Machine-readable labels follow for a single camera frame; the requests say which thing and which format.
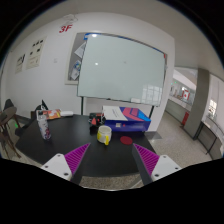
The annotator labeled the white small device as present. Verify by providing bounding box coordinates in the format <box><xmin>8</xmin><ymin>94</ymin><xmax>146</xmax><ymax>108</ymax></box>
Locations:
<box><xmin>60</xmin><ymin>111</ymin><xmax>73</xmax><ymax>117</ymax></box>

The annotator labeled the wall poster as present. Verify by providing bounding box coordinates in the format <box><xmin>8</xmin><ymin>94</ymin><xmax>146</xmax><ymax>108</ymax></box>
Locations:
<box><xmin>26</xmin><ymin>37</ymin><xmax>46</xmax><ymax>69</ymax></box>
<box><xmin>15</xmin><ymin>54</ymin><xmax>25</xmax><ymax>74</ymax></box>

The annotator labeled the blue cardboard box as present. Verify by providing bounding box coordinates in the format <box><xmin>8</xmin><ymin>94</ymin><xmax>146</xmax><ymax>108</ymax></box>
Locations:
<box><xmin>105</xmin><ymin>106</ymin><xmax>151</xmax><ymax>132</ymax></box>

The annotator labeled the wall poster left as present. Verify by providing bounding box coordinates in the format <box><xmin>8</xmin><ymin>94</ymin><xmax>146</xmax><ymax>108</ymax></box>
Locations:
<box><xmin>15</xmin><ymin>54</ymin><xmax>25</xmax><ymax>74</ymax></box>

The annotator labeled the white paper sheet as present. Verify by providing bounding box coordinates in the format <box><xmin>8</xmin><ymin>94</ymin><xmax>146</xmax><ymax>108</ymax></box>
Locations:
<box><xmin>103</xmin><ymin>106</ymin><xmax>127</xmax><ymax>121</ymax></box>

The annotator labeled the wall poster right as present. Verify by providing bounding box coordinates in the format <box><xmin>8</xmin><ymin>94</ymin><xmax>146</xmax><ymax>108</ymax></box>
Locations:
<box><xmin>26</xmin><ymin>37</ymin><xmax>46</xmax><ymax>69</ymax></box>

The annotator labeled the black red tool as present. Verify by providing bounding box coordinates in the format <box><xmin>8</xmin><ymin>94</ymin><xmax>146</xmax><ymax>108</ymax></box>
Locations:
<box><xmin>89</xmin><ymin>113</ymin><xmax>105</xmax><ymax>126</ymax></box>

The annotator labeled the grey concrete pillar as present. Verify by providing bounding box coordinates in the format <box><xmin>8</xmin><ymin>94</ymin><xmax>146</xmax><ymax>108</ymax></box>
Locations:
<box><xmin>184</xmin><ymin>68</ymin><xmax>210</xmax><ymax>139</ymax></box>

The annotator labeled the white and yellow mug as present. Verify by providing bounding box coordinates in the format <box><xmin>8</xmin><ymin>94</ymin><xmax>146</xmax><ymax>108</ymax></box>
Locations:
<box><xmin>97</xmin><ymin>125</ymin><xmax>112</xmax><ymax>145</ymax></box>

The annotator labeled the red round coaster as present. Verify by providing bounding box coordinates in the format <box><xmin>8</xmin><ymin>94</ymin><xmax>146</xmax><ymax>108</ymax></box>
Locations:
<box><xmin>120</xmin><ymin>136</ymin><xmax>133</xmax><ymax>145</ymax></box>

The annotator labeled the large whiteboard on stand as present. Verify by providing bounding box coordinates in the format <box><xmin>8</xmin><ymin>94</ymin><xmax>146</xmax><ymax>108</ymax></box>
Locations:
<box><xmin>77</xmin><ymin>33</ymin><xmax>166</xmax><ymax>107</ymax></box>

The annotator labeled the wooden chair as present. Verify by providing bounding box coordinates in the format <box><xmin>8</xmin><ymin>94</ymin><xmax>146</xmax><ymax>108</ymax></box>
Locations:
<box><xmin>0</xmin><ymin>99</ymin><xmax>20</xmax><ymax>158</ymax></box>

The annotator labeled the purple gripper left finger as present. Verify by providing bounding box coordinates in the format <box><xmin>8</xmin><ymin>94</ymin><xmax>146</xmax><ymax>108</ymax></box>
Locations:
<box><xmin>42</xmin><ymin>143</ymin><xmax>90</xmax><ymax>184</ymax></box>

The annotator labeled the orange red book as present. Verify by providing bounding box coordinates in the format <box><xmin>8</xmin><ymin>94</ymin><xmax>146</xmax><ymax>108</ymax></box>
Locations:
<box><xmin>43</xmin><ymin>109</ymin><xmax>61</xmax><ymax>120</ymax></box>

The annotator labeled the clear plastic water bottle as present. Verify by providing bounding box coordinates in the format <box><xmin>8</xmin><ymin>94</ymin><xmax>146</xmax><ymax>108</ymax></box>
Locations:
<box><xmin>37</xmin><ymin>111</ymin><xmax>51</xmax><ymax>140</ymax></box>

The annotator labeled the red 3F wall sign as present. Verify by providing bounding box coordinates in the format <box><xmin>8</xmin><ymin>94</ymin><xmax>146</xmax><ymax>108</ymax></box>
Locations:
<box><xmin>59</xmin><ymin>24</ymin><xmax>72</xmax><ymax>34</ymax></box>

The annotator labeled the black round table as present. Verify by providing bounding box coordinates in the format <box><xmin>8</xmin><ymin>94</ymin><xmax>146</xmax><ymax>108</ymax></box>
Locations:
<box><xmin>16</xmin><ymin>115</ymin><xmax>154</xmax><ymax>177</ymax></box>

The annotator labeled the grey notice board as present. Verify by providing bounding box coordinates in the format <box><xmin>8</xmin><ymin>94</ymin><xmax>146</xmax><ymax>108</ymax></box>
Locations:
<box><xmin>65</xmin><ymin>32</ymin><xmax>86</xmax><ymax>85</ymax></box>

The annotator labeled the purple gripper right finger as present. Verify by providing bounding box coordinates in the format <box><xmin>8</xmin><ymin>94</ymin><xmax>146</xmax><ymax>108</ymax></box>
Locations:
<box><xmin>132</xmin><ymin>143</ymin><xmax>181</xmax><ymax>185</ymax></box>

